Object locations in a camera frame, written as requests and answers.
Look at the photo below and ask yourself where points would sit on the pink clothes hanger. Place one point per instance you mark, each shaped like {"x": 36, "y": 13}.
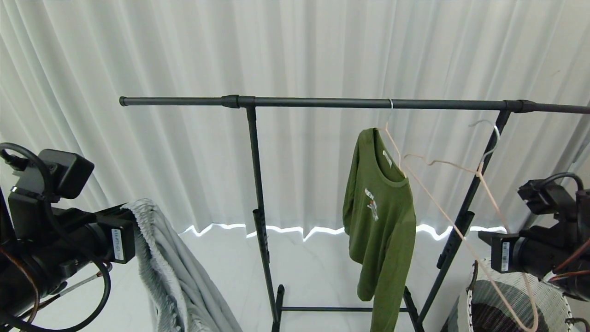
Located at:
{"x": 479, "y": 171}
{"x": 394, "y": 152}

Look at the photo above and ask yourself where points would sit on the black clothes rack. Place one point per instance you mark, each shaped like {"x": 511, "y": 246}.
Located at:
{"x": 322, "y": 102}

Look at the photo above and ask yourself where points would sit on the pale grey garment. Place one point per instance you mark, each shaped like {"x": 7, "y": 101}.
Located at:
{"x": 184, "y": 286}

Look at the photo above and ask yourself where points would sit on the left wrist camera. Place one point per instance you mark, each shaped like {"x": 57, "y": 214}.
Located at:
{"x": 69, "y": 173}

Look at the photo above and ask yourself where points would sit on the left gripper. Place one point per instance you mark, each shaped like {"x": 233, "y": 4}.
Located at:
{"x": 46, "y": 263}

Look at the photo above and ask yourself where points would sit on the white laundry basket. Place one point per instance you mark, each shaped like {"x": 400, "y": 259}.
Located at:
{"x": 498, "y": 295}

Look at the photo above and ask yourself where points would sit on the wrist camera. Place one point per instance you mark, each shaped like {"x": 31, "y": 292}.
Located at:
{"x": 69, "y": 173}
{"x": 539, "y": 193}

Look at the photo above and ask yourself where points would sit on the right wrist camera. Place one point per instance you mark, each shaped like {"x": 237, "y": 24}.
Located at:
{"x": 539, "y": 193}

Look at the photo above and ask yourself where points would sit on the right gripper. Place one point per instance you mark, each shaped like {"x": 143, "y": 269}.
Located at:
{"x": 539, "y": 258}

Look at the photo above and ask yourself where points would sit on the green printed shirt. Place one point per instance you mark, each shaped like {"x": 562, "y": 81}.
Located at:
{"x": 382, "y": 230}

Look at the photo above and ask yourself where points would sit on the white curtain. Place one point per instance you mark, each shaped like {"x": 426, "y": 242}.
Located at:
{"x": 276, "y": 46}

